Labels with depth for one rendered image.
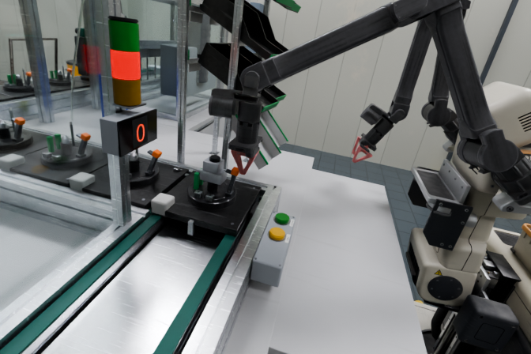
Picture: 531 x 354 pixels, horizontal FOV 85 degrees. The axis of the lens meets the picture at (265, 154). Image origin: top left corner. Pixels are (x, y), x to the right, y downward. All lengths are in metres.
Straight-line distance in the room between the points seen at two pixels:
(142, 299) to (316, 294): 0.40
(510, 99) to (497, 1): 3.26
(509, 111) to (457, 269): 0.52
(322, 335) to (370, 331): 0.11
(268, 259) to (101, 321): 0.33
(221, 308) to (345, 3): 3.68
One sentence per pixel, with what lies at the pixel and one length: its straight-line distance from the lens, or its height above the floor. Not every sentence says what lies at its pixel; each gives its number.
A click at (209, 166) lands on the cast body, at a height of 1.07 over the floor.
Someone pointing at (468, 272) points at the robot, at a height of 0.81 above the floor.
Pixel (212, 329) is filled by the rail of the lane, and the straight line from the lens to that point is 0.57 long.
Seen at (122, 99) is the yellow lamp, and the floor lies 1.27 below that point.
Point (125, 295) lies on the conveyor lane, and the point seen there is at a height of 0.92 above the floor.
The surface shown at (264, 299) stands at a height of 0.86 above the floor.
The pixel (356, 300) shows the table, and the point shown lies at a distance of 0.82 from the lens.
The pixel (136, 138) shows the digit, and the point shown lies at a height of 1.19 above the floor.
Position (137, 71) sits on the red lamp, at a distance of 0.62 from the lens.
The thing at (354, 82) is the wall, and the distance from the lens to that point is 3.94.
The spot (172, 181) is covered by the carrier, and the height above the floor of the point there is 0.97.
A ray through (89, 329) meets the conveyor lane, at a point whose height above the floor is 0.92.
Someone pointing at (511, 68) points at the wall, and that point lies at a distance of 4.31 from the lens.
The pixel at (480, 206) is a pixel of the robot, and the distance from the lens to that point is 1.10.
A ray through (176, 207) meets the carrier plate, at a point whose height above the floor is 0.97.
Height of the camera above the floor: 1.43
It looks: 23 degrees down
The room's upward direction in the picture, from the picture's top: 9 degrees clockwise
